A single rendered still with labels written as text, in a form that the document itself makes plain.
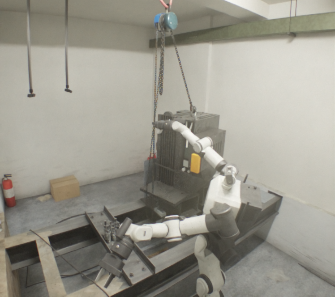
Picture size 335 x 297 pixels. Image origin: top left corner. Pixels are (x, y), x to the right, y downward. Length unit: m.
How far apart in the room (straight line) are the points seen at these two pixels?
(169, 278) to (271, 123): 1.98
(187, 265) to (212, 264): 0.46
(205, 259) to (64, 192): 2.77
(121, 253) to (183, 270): 1.14
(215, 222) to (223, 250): 0.37
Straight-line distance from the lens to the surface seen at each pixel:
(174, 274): 2.07
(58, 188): 3.84
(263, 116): 2.89
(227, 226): 1.16
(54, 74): 3.80
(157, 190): 2.22
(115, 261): 1.05
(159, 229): 1.18
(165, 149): 2.24
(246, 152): 3.08
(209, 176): 2.17
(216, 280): 1.76
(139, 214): 2.54
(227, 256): 1.51
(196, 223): 1.20
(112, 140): 4.24
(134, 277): 1.73
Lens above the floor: 1.98
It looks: 14 degrees down
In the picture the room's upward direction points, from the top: 2 degrees clockwise
